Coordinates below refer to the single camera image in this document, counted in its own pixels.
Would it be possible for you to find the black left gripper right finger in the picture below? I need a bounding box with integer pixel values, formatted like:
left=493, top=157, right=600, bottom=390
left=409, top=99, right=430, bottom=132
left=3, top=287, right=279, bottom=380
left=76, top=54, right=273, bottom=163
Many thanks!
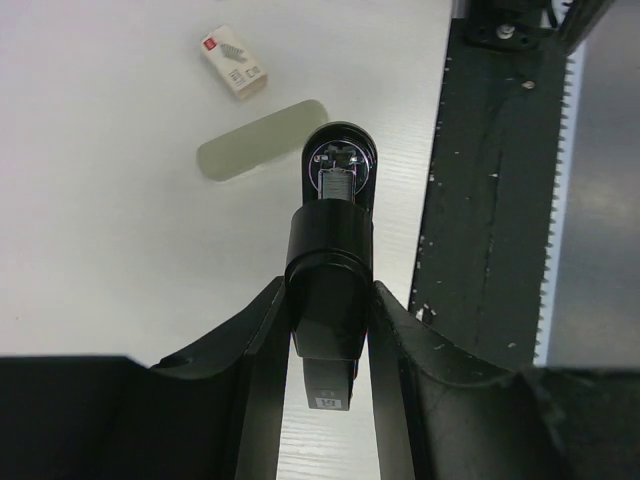
left=368, top=282, right=639, bottom=479

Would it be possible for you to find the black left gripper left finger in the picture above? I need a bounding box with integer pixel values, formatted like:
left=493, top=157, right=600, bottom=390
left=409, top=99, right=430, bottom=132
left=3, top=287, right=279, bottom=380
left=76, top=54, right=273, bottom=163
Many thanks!
left=1, top=278, right=289, bottom=479

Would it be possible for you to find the black stapler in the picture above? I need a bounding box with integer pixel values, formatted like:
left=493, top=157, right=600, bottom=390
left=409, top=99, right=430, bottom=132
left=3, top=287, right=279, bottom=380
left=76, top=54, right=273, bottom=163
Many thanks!
left=285, top=122, right=378, bottom=411

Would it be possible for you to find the grey staple strip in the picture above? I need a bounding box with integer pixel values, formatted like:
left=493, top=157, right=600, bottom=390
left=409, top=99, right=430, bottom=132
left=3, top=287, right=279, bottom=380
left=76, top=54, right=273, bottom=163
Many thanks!
left=319, top=168, right=356, bottom=202

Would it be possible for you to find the beige green stapler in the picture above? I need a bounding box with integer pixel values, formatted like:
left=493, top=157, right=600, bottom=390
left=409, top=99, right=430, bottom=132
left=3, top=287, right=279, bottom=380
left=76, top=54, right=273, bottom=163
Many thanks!
left=196, top=99, right=329, bottom=182

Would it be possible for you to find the white staple box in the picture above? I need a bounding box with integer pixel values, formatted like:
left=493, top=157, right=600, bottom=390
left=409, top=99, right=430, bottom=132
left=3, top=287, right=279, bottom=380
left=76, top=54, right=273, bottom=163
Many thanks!
left=200, top=25, right=268, bottom=100

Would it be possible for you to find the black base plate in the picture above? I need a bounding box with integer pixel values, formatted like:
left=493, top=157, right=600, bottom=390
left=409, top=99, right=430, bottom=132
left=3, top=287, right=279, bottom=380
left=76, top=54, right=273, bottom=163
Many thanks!
left=407, top=0, right=621, bottom=371

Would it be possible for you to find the white toothed cable duct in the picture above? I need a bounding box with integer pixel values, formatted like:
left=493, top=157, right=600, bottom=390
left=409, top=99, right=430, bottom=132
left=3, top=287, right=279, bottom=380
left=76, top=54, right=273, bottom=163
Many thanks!
left=533, top=42, right=586, bottom=367

